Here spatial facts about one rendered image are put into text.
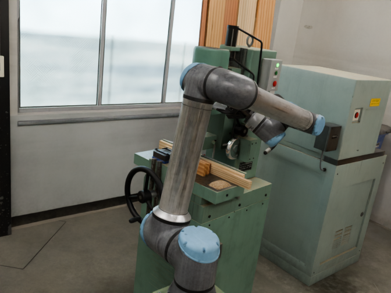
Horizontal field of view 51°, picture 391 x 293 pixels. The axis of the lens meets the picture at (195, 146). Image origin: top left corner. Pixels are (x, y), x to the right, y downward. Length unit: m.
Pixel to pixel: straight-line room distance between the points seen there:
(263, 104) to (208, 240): 0.51
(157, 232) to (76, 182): 1.90
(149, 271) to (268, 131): 1.06
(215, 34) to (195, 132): 2.24
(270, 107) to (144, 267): 1.27
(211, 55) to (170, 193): 0.72
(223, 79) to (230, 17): 2.43
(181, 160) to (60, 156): 1.88
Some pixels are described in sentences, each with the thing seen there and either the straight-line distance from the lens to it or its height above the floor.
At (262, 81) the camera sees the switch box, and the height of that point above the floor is 1.36.
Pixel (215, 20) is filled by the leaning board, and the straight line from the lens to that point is 3.61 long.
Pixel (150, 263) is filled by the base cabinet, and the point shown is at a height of 0.33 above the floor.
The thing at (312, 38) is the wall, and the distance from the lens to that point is 4.53.
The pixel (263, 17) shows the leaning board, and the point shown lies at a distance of 4.04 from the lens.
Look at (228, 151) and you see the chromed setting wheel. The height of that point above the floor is 1.01.
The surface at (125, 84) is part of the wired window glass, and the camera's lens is 3.41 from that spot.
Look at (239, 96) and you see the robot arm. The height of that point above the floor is 1.40.
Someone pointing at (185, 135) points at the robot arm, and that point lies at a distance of 1.45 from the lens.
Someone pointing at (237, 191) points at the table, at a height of 0.87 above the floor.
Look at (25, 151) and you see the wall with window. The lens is 3.14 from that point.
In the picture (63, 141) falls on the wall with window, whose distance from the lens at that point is 3.21.
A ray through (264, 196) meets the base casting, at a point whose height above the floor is 0.73.
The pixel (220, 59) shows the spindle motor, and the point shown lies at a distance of 1.93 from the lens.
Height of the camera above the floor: 1.61
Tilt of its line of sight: 17 degrees down
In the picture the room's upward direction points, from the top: 7 degrees clockwise
